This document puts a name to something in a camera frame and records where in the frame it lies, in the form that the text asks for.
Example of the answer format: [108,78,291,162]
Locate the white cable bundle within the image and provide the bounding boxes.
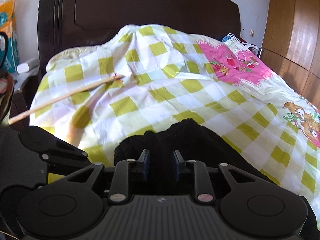
[222,32,259,62]

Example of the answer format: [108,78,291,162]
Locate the dark navy pants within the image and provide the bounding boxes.
[114,119,269,196]

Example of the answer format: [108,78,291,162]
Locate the dark wooden headboard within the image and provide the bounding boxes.
[37,0,241,74]

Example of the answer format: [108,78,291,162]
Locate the floral checkered bed sheet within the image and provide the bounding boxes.
[30,24,319,215]

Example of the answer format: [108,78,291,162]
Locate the wooden stick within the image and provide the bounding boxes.
[8,75,124,125]

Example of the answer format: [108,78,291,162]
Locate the wooden wardrobe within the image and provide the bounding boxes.
[262,0,319,107]

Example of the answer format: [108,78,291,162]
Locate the orange blue package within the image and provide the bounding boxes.
[1,0,20,73]

